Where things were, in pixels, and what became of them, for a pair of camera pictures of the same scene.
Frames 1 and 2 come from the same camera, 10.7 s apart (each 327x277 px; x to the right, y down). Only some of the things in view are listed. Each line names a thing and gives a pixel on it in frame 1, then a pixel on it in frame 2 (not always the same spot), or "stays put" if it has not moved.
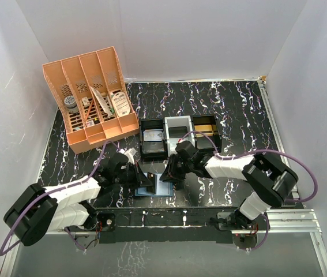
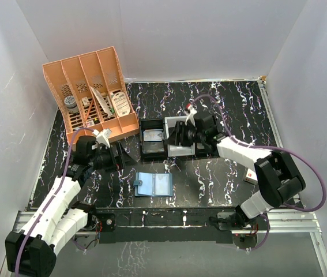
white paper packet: x=104 y=101 stays put
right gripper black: x=173 y=167 → x=181 y=133
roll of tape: x=70 y=103 stays put
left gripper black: x=137 y=175 → x=116 y=156
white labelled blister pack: x=120 y=103 stays put
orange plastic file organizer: x=91 y=96 stays put
